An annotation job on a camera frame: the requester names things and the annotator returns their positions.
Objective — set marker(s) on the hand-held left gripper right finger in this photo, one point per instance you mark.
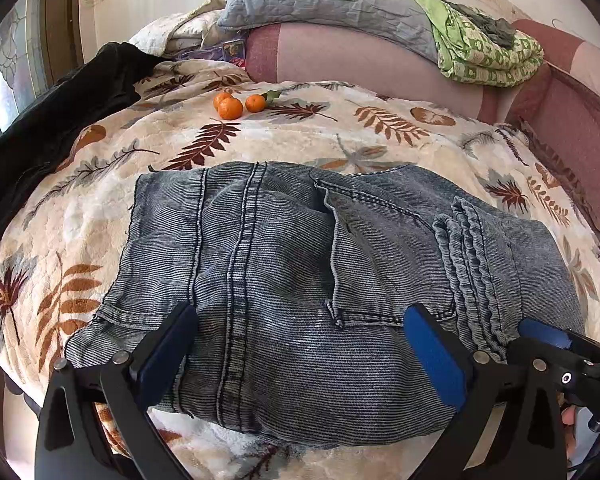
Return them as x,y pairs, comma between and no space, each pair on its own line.
435,360

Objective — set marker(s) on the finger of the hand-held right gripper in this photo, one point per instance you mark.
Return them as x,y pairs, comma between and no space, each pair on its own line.
545,332

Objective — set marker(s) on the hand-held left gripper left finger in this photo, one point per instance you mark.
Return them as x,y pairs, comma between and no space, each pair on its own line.
165,355

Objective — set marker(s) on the blue denim pants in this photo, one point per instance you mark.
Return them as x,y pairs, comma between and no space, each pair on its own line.
280,285

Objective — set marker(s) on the person's right hand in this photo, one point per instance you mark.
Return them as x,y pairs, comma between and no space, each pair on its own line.
572,435

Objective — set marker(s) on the leaf print blanket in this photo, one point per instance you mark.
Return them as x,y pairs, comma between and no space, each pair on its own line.
105,210

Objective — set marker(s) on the orange tangerine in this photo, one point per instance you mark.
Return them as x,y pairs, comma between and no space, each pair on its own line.
255,103
221,96
230,109

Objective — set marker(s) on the black garment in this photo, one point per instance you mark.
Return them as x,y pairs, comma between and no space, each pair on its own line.
55,110

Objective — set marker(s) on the green patterned folded blanket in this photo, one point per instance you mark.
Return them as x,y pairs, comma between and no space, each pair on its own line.
485,60

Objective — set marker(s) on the purple plastic packet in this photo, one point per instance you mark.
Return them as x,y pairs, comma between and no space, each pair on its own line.
207,52

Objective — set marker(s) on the dark grey cloth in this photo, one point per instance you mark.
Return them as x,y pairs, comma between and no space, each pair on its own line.
487,25

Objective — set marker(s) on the pink bolster cushion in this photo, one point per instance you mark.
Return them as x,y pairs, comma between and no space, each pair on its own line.
340,60

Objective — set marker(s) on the stained glass window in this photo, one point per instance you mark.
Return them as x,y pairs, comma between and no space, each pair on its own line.
10,75

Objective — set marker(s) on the white crumpled cloth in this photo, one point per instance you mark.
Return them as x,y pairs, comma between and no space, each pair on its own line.
180,25

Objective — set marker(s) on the grey quilted pillow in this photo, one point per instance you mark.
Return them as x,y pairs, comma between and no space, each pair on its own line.
320,5

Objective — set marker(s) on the brown wooden window frame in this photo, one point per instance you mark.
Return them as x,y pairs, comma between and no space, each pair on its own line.
60,20

